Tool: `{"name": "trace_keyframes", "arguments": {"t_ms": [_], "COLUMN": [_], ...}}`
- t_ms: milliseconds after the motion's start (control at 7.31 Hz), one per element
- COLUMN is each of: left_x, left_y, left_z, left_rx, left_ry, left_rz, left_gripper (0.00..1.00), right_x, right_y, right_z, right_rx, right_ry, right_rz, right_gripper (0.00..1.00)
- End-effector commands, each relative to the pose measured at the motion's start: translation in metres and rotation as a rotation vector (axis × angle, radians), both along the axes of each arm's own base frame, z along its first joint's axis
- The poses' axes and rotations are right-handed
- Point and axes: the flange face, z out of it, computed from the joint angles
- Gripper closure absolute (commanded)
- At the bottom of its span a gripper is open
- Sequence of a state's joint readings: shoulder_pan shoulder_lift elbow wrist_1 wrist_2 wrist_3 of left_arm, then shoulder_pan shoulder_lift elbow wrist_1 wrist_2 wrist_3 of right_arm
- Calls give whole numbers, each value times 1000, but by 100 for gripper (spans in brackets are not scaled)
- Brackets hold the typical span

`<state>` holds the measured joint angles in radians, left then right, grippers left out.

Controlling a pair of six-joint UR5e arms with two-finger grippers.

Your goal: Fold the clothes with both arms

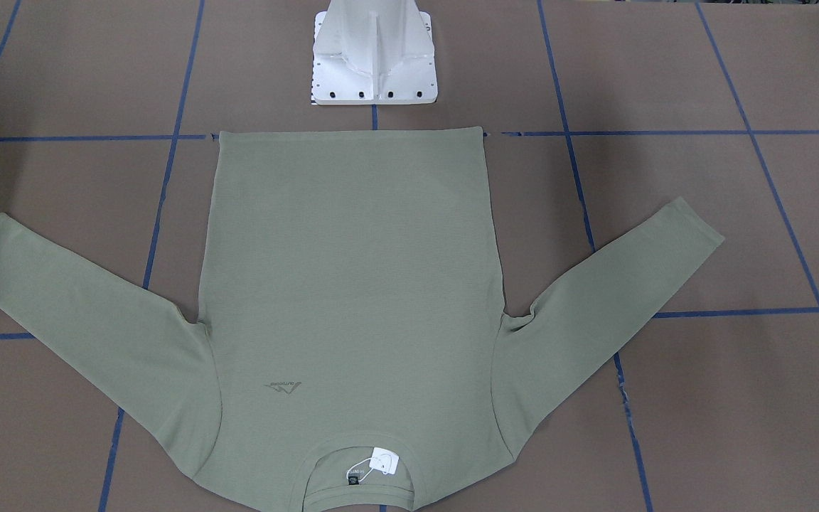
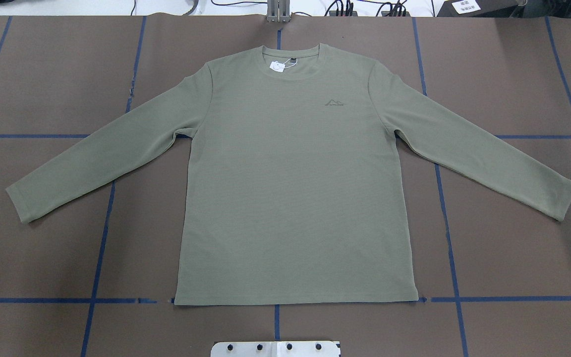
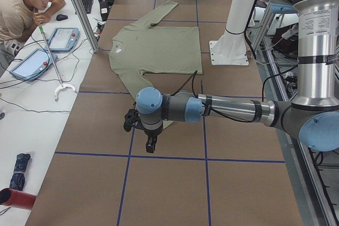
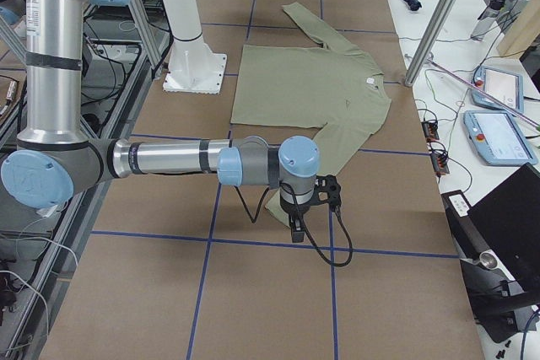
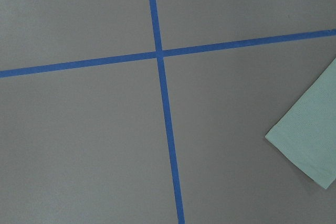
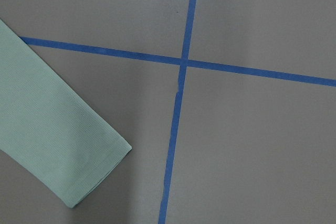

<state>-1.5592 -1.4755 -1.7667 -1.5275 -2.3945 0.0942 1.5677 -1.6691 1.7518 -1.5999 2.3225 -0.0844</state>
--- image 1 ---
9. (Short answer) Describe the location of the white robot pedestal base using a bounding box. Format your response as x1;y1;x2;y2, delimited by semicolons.
310;1;439;106

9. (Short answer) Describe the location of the olive green long-sleeve shirt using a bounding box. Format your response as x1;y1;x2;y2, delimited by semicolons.
0;127;724;511

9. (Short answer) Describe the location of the white paper hang tag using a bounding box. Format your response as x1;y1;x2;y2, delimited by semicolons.
368;447;400;476

